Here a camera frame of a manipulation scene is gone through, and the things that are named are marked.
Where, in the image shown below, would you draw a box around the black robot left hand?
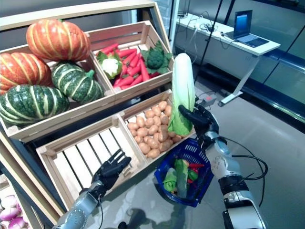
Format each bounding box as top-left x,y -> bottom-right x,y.
91,149 -> 132,190

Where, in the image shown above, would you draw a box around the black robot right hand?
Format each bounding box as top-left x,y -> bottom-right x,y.
178,104 -> 220,142

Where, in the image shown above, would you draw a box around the blue plastic shopping basket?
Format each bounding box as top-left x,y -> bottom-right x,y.
154,138 -> 215,208

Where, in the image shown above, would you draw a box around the wide slatted wooden crate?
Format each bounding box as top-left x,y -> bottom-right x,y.
35,114 -> 149,208

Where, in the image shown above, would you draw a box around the pile of brown potatoes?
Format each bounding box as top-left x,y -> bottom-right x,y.
127,100 -> 183,159

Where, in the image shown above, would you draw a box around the green bell pepper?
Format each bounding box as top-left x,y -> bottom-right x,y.
163,176 -> 177,192
187,169 -> 199,181

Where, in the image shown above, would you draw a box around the small napa cabbage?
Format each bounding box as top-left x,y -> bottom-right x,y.
174,159 -> 189,199

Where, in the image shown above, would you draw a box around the wooden potato crate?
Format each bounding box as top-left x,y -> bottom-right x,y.
118,89 -> 198,166

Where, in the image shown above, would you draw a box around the wooden pumpkin crate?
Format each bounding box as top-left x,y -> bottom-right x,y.
0,44 -> 117,143

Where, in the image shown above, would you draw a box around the wooden carrot crate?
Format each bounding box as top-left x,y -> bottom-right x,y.
84,21 -> 175,96

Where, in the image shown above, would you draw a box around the green broccoli with leaves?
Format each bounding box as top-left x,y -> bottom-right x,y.
140,40 -> 173,75

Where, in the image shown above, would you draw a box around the white desk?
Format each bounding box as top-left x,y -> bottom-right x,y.
176,13 -> 282,107

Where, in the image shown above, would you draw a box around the pile of red carrots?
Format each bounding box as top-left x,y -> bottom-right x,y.
99,42 -> 160,90

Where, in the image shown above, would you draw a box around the green striped pumpkin with stem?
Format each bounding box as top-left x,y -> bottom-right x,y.
51,62 -> 105,104

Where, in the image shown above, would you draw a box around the tall black tripod stand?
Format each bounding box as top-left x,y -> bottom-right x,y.
190,0 -> 226,96

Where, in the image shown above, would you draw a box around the large green striped pumpkin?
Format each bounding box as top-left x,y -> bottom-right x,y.
0,84 -> 71,127

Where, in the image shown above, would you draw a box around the pile of purple white turnips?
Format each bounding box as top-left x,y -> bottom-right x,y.
0,194 -> 29,229

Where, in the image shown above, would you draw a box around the white cauliflower green leaves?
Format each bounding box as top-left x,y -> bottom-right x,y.
96,51 -> 123,81

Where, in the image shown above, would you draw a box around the open grey laptop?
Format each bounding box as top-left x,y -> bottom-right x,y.
225,10 -> 270,48

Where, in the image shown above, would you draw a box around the white framed glass door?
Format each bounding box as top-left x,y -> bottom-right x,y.
154,0 -> 182,42

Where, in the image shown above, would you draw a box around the orange striped pumpkin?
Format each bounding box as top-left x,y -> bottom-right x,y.
0,52 -> 53,95
25,19 -> 92,62

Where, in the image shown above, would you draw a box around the grey power strip red switch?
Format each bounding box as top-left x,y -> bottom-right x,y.
198,94 -> 219,106

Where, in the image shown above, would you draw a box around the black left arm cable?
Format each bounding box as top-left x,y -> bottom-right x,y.
96,194 -> 105,229

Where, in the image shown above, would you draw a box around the long black floor cable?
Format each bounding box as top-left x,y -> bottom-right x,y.
227,138 -> 269,207

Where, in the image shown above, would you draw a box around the wooden display rack dark frame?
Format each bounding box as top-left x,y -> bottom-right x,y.
0,0 -> 198,218

